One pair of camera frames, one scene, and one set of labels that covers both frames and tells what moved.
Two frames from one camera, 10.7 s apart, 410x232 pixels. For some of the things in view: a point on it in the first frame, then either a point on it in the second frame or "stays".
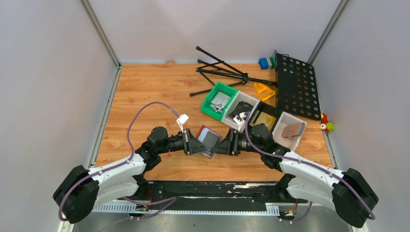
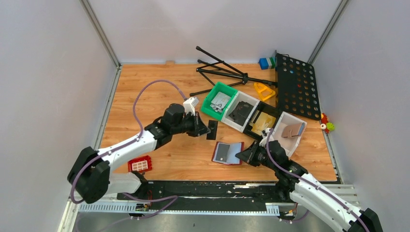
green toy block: [272, 62] stays
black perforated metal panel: [298, 91] stays
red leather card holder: [197, 135] -> [225, 152]
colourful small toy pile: [325, 124] stays
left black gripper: [191, 145] -> [199, 128]
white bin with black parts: [239, 104] stays
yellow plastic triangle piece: [264, 92] stays
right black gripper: [229, 145] -> [247, 154]
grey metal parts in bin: [219, 101] stays
